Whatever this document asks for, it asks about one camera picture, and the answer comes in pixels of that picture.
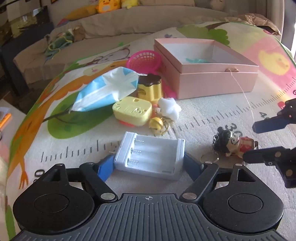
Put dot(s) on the white fluffy cloud toy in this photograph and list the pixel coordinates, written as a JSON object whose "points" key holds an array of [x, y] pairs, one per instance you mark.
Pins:
{"points": [[169, 108]]}

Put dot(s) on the colourful cartoon play mat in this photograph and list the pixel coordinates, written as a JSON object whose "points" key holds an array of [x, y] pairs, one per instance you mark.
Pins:
{"points": [[51, 133]]}

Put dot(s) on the beige pillow cushion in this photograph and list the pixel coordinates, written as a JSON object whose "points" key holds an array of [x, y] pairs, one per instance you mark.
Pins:
{"points": [[167, 2]]}

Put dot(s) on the pink plastic toy basket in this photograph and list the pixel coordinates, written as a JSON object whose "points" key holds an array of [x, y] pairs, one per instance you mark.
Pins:
{"points": [[145, 62]]}

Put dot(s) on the yellow cheese-shaped toy box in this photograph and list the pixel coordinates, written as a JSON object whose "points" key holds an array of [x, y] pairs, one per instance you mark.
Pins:
{"points": [[133, 111]]}

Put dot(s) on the yellow long plush pillow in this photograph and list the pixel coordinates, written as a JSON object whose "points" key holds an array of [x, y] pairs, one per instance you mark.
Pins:
{"points": [[82, 12]]}

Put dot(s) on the grey neck pillow bear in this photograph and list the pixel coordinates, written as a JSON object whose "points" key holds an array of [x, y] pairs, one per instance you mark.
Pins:
{"points": [[218, 5]]}

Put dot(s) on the left gripper dark padded right finger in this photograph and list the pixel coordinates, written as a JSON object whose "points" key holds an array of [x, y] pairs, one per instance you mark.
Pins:
{"points": [[192, 166]]}

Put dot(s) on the crumpled brown blanket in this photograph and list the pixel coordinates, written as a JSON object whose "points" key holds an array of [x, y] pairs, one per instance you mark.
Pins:
{"points": [[249, 18]]}

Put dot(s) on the gold bell keychain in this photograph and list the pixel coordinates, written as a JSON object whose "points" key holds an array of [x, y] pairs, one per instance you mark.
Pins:
{"points": [[160, 125]]}

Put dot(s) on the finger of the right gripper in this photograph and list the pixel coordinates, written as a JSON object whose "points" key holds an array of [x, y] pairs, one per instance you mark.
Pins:
{"points": [[271, 124], [268, 156]]}

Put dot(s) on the orange pencil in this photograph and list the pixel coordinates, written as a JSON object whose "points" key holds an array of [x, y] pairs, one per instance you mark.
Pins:
{"points": [[5, 120]]}

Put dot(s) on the teal plastic toy piece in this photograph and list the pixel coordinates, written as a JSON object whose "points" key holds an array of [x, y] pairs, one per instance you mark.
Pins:
{"points": [[197, 61]]}

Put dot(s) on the blue white tissue pack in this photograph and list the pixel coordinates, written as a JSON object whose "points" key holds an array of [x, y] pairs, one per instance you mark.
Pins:
{"points": [[107, 89]]}

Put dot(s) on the chibi doll keychain figure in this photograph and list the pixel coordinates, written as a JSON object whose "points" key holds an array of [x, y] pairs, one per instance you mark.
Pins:
{"points": [[228, 142]]}

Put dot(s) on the yellow brown toy stool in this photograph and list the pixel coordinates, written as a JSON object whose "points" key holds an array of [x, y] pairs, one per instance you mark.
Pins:
{"points": [[150, 88]]}

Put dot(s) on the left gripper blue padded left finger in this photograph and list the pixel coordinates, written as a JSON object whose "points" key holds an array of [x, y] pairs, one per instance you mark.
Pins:
{"points": [[106, 167]]}

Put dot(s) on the small yellow green plush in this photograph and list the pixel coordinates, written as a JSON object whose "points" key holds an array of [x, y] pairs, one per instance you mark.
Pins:
{"points": [[128, 3]]}

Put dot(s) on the white battery holder case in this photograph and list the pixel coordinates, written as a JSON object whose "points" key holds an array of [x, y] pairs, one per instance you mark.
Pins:
{"points": [[151, 156]]}

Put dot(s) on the beige sofa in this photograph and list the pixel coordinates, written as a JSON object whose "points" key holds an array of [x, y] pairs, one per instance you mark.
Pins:
{"points": [[102, 32]]}

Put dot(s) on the green knitted cloth bundle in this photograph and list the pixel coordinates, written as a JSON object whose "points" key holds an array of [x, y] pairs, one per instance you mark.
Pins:
{"points": [[61, 41]]}

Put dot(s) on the pink cardboard box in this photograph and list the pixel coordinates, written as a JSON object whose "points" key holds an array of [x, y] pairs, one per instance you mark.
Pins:
{"points": [[228, 71]]}

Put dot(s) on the yellow duck plush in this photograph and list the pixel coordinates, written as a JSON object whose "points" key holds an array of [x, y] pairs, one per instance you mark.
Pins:
{"points": [[108, 5]]}

